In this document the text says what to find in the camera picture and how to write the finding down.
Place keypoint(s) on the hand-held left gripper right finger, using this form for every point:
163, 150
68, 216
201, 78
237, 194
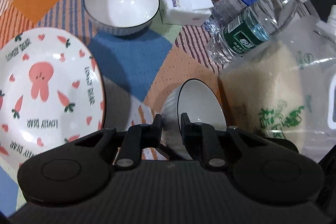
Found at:
187, 132

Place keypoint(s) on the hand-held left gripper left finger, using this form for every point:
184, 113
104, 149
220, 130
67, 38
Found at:
157, 129

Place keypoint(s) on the white ribbed bowl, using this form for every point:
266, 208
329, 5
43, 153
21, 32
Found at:
197, 103
120, 5

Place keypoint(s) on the white rabbit print plate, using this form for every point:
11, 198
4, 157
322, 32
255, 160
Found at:
52, 61

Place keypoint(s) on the checkered colourful tablecloth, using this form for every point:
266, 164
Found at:
126, 56

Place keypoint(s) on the green label water bottle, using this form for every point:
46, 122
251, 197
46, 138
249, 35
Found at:
244, 37

